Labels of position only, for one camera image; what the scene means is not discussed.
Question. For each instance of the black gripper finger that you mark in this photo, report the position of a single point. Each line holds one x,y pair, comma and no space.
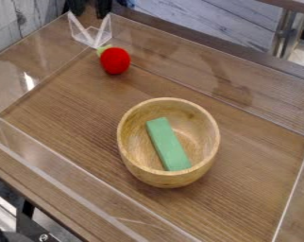
76,6
103,8

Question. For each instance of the red plush strawberry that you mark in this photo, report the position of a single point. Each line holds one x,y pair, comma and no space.
115,59

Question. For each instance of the wooden bowl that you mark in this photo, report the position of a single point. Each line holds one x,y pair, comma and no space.
197,133

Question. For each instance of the green rectangular block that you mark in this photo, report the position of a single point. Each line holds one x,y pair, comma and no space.
167,145

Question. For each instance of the black table leg clamp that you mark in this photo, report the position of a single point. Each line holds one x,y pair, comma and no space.
28,227

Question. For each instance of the metal stool frame background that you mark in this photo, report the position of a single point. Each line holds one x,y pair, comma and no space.
288,34

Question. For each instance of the clear acrylic tray wall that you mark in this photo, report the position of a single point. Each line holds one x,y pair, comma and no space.
39,165

